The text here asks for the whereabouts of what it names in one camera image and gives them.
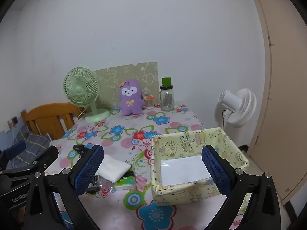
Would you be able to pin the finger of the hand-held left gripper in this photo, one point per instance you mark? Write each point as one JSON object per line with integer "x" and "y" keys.
{"x": 15, "y": 149}
{"x": 48, "y": 157}

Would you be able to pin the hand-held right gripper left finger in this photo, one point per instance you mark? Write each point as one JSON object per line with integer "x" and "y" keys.
{"x": 87, "y": 172}

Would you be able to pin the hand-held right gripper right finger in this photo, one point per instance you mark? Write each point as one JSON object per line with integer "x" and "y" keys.
{"x": 215, "y": 172}

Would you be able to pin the white cloth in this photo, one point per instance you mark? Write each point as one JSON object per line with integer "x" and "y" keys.
{"x": 114, "y": 167}

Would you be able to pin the yellow printed storage box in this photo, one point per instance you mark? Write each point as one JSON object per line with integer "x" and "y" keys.
{"x": 199, "y": 139}

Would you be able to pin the green tissue pack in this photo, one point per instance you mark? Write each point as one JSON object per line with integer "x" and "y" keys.
{"x": 124, "y": 183}

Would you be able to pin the blue plaid bedding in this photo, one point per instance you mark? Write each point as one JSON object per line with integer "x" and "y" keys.
{"x": 33, "y": 143}

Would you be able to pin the clear plastic packet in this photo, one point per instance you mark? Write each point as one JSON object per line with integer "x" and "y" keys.
{"x": 103, "y": 186}

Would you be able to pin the black plastic bag roll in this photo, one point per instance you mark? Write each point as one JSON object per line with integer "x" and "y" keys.
{"x": 80, "y": 149}

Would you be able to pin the wooden chair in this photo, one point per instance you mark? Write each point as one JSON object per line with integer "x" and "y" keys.
{"x": 48, "y": 117}

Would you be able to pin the floral tablecloth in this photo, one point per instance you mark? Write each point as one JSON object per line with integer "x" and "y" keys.
{"x": 132, "y": 129}

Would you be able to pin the white fan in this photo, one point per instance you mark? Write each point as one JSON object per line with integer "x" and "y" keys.
{"x": 239, "y": 107}

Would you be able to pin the green desk fan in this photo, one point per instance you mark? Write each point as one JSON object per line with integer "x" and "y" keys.
{"x": 80, "y": 88}

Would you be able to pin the purple plush toy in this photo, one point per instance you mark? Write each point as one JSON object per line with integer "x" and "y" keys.
{"x": 130, "y": 105}

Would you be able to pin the glass jar with green lid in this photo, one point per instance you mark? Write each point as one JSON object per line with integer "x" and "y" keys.
{"x": 167, "y": 98}

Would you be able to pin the cotton swab container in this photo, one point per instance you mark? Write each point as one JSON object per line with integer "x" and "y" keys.
{"x": 149, "y": 101}

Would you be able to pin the beige wardrobe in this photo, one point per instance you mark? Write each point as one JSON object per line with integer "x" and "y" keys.
{"x": 287, "y": 100}

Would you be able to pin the green patterned board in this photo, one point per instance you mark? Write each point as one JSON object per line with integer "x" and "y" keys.
{"x": 134, "y": 74}

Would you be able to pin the wall socket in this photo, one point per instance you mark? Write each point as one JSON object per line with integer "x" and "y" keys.
{"x": 14, "y": 120}

